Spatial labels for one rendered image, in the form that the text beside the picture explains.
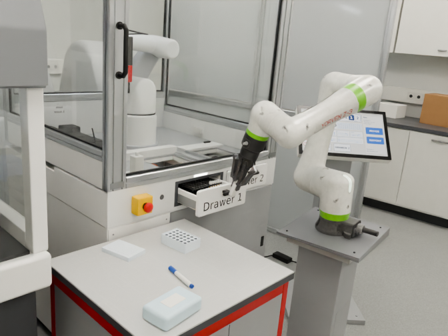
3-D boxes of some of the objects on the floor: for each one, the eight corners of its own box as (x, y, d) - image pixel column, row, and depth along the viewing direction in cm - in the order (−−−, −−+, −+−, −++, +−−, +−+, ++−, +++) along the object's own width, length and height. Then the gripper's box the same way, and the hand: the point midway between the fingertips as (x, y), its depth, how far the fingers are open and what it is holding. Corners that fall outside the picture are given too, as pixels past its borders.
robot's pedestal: (350, 379, 211) (378, 234, 191) (323, 417, 188) (352, 257, 167) (295, 350, 228) (315, 214, 208) (265, 381, 205) (283, 232, 184)
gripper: (234, 139, 172) (215, 187, 183) (257, 157, 165) (236, 207, 177) (247, 137, 177) (227, 185, 189) (269, 155, 170) (248, 203, 182)
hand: (234, 189), depth 181 cm, fingers closed
